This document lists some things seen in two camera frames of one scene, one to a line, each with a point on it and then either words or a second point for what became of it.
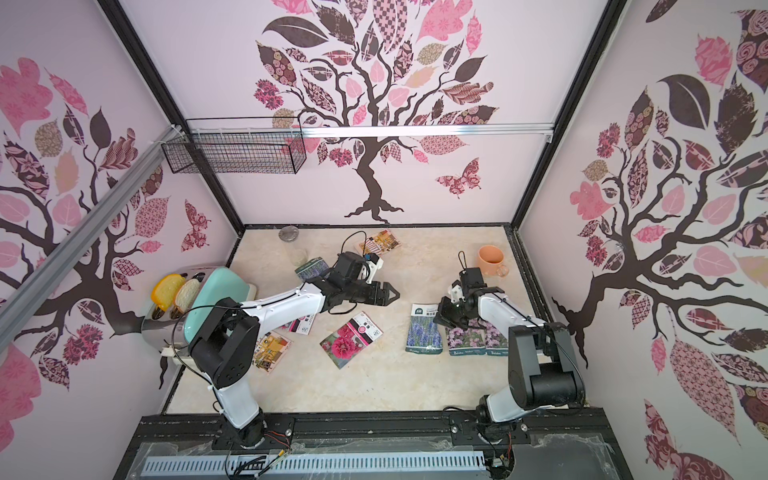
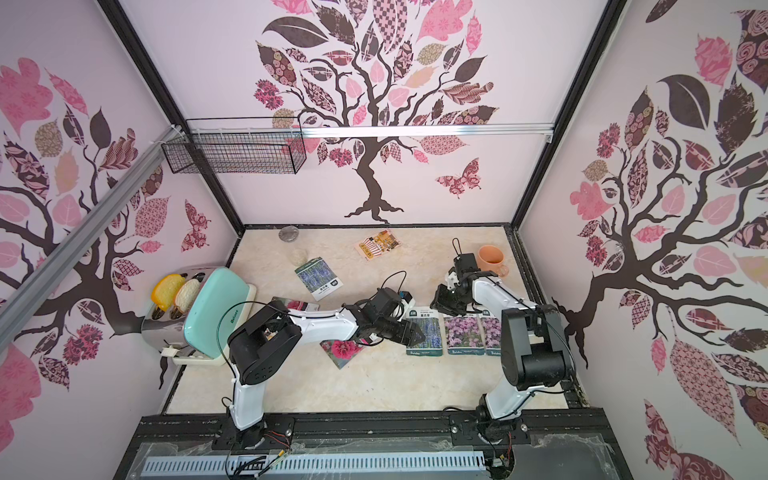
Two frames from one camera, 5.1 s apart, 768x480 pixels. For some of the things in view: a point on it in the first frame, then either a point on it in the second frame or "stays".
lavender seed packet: (424, 335) stays
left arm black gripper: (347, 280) to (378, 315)
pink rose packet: (348, 340) stays
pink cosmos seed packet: (467, 342) stays
